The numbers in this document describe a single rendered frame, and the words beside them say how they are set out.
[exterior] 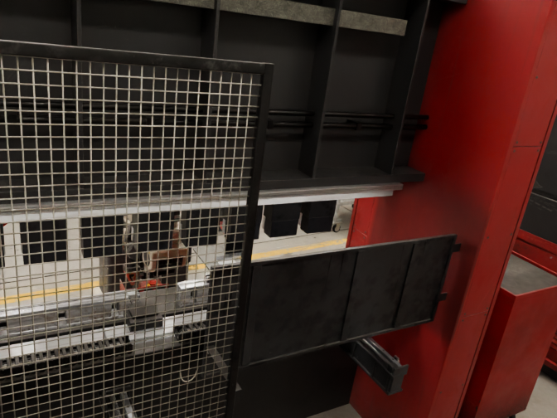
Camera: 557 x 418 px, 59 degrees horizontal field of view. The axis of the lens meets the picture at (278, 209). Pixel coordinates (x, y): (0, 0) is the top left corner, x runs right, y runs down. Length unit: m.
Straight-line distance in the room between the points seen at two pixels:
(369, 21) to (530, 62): 0.62
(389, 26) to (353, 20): 0.18
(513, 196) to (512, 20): 0.70
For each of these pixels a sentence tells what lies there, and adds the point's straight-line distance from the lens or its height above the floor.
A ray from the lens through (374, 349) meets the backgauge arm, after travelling 2.19.
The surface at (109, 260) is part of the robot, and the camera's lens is 3.16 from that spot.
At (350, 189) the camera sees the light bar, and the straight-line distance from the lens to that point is 2.11.
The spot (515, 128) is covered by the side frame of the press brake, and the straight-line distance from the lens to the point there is 2.14.
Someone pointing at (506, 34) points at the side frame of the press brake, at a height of 2.16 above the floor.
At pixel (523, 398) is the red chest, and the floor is 0.23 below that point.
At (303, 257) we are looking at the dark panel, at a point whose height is 1.33.
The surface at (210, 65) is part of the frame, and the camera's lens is 1.11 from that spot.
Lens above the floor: 2.09
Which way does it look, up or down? 21 degrees down
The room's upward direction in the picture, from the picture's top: 8 degrees clockwise
